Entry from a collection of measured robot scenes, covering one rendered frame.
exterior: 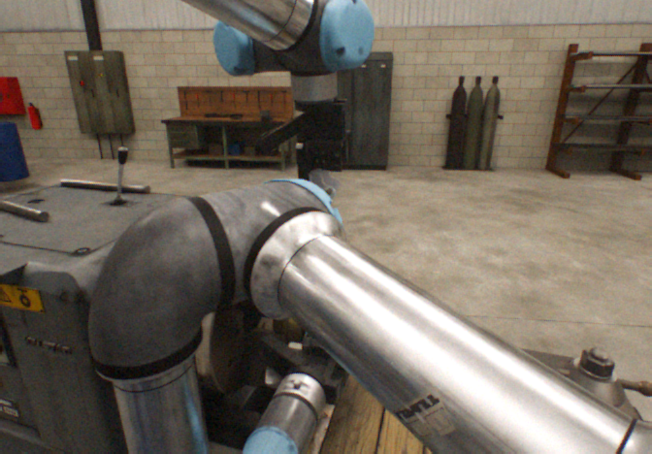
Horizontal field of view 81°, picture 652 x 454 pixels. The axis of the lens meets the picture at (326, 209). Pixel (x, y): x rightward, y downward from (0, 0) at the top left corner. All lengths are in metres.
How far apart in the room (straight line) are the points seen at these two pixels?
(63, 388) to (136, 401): 0.45
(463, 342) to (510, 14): 7.50
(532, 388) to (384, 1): 7.26
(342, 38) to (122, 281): 0.31
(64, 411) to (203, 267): 0.60
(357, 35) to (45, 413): 0.84
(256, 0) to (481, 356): 0.34
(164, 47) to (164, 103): 1.01
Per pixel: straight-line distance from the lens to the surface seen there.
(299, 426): 0.57
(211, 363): 0.73
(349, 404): 0.91
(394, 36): 7.27
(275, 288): 0.34
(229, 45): 0.54
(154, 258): 0.34
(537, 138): 7.90
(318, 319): 0.30
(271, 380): 1.02
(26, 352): 0.88
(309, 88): 0.62
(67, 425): 0.93
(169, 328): 0.36
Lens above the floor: 1.54
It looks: 19 degrees down
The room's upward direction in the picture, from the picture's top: straight up
